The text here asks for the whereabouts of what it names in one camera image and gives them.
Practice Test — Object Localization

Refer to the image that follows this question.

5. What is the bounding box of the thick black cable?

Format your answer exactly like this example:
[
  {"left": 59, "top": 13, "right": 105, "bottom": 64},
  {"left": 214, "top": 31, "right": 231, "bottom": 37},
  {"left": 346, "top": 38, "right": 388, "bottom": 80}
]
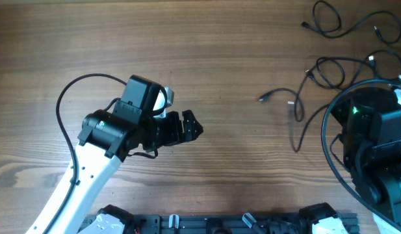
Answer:
[{"left": 258, "top": 87, "right": 333, "bottom": 153}]

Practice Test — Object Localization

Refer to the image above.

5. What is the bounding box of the black usb cable white plug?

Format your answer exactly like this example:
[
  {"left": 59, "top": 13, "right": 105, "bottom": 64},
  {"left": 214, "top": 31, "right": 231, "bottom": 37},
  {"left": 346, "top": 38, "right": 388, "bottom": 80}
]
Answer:
[{"left": 298, "top": 49, "right": 401, "bottom": 92}]

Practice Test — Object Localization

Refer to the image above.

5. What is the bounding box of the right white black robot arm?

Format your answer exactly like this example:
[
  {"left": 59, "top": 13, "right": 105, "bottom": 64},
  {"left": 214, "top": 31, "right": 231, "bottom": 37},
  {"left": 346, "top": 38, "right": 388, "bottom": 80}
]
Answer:
[{"left": 331, "top": 87, "right": 401, "bottom": 227}]

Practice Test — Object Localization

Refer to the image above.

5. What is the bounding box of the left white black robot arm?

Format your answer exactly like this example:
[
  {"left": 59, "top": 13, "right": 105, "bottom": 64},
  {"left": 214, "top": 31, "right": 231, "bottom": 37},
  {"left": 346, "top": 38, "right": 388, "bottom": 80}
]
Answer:
[{"left": 28, "top": 75, "right": 203, "bottom": 233}]

